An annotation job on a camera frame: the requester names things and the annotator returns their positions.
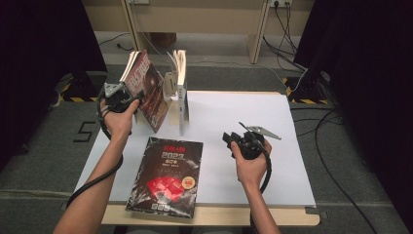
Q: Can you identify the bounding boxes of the white floor cable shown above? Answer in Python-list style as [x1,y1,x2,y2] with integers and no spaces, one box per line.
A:
[130,3,310,96]

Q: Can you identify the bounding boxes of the beige expandable book rack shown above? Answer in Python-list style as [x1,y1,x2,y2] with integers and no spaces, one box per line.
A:
[134,70,181,127]

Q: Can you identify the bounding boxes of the person's right hand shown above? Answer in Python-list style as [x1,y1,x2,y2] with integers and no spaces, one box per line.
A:
[231,140,272,190]

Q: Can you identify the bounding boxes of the white table mat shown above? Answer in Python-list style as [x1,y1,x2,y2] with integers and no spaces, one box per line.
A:
[74,90,317,209]

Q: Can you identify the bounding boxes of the beige wooden desk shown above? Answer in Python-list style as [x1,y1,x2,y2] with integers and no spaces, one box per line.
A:
[82,0,315,64]

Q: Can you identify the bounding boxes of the white book with picture grid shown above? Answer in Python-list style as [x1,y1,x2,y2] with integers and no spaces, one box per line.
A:
[167,49,190,137]

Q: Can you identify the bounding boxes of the bundle of black socket cables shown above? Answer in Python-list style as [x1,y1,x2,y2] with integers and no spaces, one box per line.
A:
[262,1,308,71]

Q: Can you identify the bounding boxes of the person's left hand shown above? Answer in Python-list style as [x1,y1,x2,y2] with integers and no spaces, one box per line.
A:
[100,98,140,140]

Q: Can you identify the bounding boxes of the black curtain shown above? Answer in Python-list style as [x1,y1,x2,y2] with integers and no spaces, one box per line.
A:
[293,0,413,233]
[0,0,108,170]

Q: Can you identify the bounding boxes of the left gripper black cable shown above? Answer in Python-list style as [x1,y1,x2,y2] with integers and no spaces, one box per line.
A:
[66,91,125,209]

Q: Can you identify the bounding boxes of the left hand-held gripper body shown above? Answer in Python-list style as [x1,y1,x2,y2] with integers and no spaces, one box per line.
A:
[103,82,135,114]

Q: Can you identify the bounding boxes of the black magazine with red print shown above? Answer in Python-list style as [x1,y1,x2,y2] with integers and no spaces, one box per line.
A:
[126,136,205,219]

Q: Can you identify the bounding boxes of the long black floor cable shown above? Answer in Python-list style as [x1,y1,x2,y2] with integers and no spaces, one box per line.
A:
[314,108,379,234]

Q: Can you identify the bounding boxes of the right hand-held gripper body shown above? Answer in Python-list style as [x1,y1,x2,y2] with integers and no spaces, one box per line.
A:
[233,122,282,161]

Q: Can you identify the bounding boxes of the black floor cable with plug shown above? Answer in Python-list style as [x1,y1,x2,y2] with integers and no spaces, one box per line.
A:
[98,31,134,53]

